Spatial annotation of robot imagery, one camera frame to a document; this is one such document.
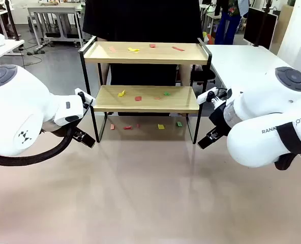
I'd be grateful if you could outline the person's left forearm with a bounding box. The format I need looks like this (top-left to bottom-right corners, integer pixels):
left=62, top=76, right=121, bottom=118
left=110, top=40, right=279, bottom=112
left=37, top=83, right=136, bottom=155
left=178, top=65, right=192, bottom=86

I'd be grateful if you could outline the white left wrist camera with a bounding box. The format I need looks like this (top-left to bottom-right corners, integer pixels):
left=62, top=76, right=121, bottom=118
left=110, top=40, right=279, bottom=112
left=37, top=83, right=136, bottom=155
left=74, top=87, right=96, bottom=107

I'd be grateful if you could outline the black braided cable sleeve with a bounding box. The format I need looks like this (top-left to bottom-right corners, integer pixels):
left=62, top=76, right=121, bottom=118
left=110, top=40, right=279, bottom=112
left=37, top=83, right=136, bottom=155
left=0, top=100, right=94, bottom=167

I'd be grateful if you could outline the black tripod pole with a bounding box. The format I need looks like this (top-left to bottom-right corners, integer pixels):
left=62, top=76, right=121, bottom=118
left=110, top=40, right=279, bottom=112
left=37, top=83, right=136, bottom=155
left=3, top=0, right=21, bottom=42

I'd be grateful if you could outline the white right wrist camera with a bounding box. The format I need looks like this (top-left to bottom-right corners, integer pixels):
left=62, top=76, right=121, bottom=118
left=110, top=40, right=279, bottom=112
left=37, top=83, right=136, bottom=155
left=197, top=86, right=227, bottom=108

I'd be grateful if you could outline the large white curved desk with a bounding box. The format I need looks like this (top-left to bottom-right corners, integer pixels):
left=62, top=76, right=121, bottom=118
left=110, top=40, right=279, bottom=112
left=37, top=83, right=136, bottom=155
left=205, top=44, right=281, bottom=88

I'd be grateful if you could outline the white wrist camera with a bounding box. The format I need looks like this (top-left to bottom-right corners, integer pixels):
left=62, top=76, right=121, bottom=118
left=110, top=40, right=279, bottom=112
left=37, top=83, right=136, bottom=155
left=197, top=86, right=227, bottom=108
left=74, top=87, right=96, bottom=107

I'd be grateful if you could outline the black computer monitor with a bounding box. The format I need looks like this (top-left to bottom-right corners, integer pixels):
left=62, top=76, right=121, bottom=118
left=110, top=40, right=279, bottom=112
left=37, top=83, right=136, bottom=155
left=243, top=7, right=278, bottom=51

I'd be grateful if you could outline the black clamp pole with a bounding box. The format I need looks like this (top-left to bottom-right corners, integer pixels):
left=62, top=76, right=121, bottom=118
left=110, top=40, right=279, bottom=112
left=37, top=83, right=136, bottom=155
left=253, top=0, right=273, bottom=48

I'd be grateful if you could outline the brown cardboard panel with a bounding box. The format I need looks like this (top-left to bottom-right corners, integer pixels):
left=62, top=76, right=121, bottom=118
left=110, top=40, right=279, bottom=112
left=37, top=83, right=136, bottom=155
left=271, top=4, right=295, bottom=51

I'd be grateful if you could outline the grey metal workbench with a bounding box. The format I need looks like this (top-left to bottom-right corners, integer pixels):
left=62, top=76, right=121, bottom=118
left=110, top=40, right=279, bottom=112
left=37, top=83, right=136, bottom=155
left=27, top=2, right=84, bottom=48

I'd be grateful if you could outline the person in black shirt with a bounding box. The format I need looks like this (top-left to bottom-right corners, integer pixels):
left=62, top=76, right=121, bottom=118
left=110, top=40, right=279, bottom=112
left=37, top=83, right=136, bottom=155
left=82, top=0, right=204, bottom=87

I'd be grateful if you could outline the black office chair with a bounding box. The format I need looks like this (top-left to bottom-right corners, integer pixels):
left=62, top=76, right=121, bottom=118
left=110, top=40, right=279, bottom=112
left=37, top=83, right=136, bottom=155
left=191, top=68, right=217, bottom=86

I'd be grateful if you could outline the person in blue trousers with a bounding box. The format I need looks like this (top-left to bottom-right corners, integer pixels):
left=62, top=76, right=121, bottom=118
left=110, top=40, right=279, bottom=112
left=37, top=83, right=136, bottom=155
left=214, top=0, right=250, bottom=46

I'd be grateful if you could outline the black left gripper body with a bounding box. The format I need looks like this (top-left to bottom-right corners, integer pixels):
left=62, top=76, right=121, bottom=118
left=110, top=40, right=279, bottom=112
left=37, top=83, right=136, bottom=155
left=73, top=128, right=89, bottom=142

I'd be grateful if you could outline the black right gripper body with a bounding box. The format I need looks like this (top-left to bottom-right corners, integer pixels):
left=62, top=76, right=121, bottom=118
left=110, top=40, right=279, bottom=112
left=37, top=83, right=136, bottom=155
left=208, top=105, right=232, bottom=139

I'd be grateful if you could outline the two-tier wooden black-frame shelf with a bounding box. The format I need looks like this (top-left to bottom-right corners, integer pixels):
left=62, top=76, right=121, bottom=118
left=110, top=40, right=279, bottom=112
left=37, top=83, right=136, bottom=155
left=78, top=35, right=213, bottom=145

